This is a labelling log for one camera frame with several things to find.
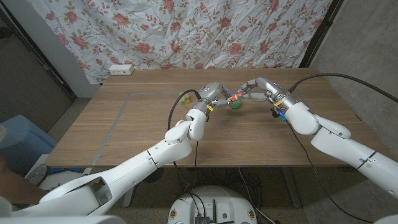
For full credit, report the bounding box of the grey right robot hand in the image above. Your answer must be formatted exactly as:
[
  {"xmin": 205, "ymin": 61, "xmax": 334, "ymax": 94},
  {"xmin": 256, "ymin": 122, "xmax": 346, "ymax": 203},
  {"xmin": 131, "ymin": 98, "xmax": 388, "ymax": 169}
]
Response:
[{"xmin": 239, "ymin": 77, "xmax": 295, "ymax": 108}]

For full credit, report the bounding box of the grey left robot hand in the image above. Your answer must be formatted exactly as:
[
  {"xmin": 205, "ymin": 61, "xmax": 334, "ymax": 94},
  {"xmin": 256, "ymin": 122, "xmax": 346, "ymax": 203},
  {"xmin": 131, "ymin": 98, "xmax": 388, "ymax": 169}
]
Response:
[{"xmin": 198, "ymin": 82, "xmax": 233, "ymax": 106}]

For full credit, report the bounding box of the multicoloured Rubik's cube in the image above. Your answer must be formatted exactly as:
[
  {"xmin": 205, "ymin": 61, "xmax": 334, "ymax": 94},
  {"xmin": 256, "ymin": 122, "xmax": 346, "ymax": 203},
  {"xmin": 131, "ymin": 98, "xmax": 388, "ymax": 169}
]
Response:
[{"xmin": 178, "ymin": 91, "xmax": 191, "ymax": 105}]

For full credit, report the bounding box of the floral backdrop cloth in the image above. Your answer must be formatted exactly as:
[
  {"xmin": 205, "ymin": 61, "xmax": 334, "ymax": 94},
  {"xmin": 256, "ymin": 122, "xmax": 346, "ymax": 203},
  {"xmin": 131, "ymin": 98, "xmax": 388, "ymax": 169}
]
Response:
[{"xmin": 26, "ymin": 0, "xmax": 334, "ymax": 85}]

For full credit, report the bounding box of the black backdrop pole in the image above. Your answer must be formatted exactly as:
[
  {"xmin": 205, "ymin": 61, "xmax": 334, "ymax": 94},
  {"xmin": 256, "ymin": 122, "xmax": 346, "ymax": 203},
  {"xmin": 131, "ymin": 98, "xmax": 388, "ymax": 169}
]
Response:
[{"xmin": 299, "ymin": 0, "xmax": 345, "ymax": 68}]

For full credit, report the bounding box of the white power strip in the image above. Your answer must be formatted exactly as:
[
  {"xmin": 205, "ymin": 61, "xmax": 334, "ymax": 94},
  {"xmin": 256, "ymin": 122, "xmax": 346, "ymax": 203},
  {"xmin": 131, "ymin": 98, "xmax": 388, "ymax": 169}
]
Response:
[{"xmin": 108, "ymin": 63, "xmax": 135, "ymax": 76}]

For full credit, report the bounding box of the black round floor object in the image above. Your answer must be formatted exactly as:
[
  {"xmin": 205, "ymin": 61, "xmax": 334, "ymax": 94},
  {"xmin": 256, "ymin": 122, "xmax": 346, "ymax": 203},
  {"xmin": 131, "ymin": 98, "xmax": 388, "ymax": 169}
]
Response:
[{"xmin": 145, "ymin": 168, "xmax": 165, "ymax": 184}]

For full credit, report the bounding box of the grey table leg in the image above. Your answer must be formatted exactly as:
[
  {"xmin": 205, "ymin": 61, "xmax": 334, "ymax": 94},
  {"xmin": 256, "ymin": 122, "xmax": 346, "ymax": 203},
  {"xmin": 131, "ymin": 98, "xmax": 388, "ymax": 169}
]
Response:
[{"xmin": 281, "ymin": 167, "xmax": 302, "ymax": 208}]

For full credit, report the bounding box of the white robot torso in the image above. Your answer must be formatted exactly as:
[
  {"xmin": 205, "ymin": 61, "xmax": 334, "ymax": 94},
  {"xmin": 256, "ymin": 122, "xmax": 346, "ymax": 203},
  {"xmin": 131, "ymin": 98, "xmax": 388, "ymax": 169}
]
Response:
[{"xmin": 167, "ymin": 185, "xmax": 257, "ymax": 224}]

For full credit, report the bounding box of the white table leg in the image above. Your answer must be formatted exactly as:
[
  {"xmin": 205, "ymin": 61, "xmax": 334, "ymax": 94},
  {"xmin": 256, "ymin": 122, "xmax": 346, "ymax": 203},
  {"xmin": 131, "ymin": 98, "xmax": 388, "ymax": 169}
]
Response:
[{"xmin": 123, "ymin": 186, "xmax": 135, "ymax": 208}]

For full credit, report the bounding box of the blue plastic bin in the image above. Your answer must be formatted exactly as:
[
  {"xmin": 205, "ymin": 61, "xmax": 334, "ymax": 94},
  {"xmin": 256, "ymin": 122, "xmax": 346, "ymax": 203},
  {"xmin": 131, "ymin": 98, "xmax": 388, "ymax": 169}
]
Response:
[{"xmin": 0, "ymin": 114, "xmax": 58, "ymax": 177}]

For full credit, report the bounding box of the grey sneaker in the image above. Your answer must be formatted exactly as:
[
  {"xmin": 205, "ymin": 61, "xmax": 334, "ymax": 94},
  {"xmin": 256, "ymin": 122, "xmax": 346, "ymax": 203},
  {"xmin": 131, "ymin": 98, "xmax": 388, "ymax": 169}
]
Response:
[{"xmin": 24, "ymin": 163, "xmax": 50, "ymax": 186}]

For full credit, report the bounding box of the person's leg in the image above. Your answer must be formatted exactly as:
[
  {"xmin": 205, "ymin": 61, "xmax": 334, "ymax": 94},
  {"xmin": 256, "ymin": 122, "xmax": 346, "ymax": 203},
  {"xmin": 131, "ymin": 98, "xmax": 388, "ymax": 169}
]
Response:
[{"xmin": 0, "ymin": 155, "xmax": 47, "ymax": 206}]

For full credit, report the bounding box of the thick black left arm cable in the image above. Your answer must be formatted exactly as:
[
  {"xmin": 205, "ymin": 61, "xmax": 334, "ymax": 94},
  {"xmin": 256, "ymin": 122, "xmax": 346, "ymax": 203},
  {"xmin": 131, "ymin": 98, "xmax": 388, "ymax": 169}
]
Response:
[{"xmin": 167, "ymin": 88, "xmax": 202, "ymax": 194}]

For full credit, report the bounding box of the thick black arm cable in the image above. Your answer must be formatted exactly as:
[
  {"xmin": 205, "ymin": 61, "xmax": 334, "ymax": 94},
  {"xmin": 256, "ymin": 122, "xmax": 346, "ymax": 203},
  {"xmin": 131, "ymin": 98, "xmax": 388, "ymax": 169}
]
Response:
[
  {"xmin": 167, "ymin": 88, "xmax": 202, "ymax": 194},
  {"xmin": 287, "ymin": 72, "xmax": 398, "ymax": 103}
]

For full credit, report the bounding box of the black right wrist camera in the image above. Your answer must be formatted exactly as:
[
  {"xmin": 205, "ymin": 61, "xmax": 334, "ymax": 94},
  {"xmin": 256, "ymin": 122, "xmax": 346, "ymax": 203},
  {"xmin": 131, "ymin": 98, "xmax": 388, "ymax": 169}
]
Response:
[{"xmin": 271, "ymin": 106, "xmax": 287, "ymax": 122}]

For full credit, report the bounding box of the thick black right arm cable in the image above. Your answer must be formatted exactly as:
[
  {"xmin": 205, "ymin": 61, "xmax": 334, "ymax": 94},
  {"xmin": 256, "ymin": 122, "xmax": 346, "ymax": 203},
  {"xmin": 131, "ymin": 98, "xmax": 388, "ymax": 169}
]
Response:
[{"xmin": 287, "ymin": 72, "xmax": 398, "ymax": 103}]

